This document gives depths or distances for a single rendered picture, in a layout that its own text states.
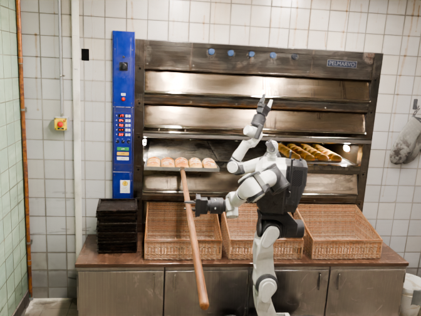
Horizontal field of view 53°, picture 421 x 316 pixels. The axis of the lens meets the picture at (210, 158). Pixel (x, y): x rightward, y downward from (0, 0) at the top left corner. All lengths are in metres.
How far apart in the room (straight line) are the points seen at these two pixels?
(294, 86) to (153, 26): 1.17
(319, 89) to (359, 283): 1.51
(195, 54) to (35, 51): 1.16
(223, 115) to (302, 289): 1.44
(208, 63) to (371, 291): 2.12
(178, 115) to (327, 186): 1.37
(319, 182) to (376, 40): 1.21
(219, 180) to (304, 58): 1.18
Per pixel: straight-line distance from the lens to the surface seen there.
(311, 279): 3.32
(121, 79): 3.27
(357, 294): 3.52
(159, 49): 3.30
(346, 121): 3.64
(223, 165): 3.41
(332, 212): 3.73
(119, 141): 3.32
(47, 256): 3.74
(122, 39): 3.27
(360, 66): 3.65
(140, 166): 3.39
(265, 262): 2.71
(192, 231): 1.93
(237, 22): 3.35
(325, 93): 3.53
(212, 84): 3.31
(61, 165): 3.47
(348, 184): 3.76
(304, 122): 3.50
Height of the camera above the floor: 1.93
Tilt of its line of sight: 12 degrees down
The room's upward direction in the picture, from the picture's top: 3 degrees clockwise
